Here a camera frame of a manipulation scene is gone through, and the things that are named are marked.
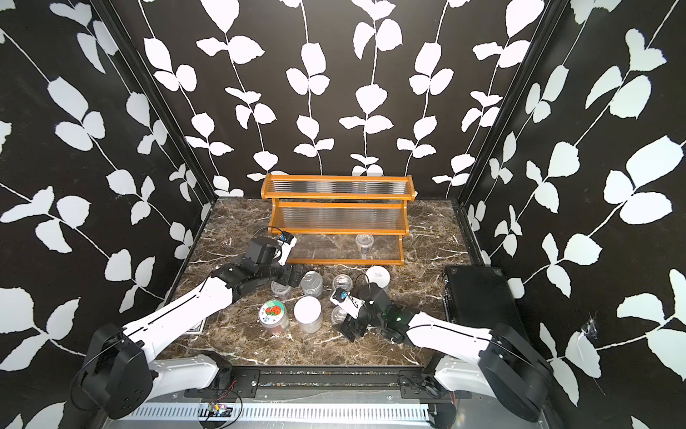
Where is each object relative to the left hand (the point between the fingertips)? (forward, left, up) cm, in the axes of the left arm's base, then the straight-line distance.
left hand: (296, 260), depth 84 cm
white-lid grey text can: (-15, -4, -5) cm, 16 cm away
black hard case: (-11, -60, -9) cm, 61 cm away
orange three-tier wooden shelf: (+29, -15, -15) cm, 36 cm away
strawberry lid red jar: (-15, +6, -6) cm, 17 cm away
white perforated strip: (-38, +25, -15) cm, 48 cm away
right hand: (-14, -14, -7) cm, 21 cm away
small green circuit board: (-37, +20, -14) cm, 45 cm away
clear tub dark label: (+11, -23, -7) cm, 27 cm away
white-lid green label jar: (-4, -27, -5) cm, 28 cm away
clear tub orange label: (-4, -15, -8) cm, 17 cm away
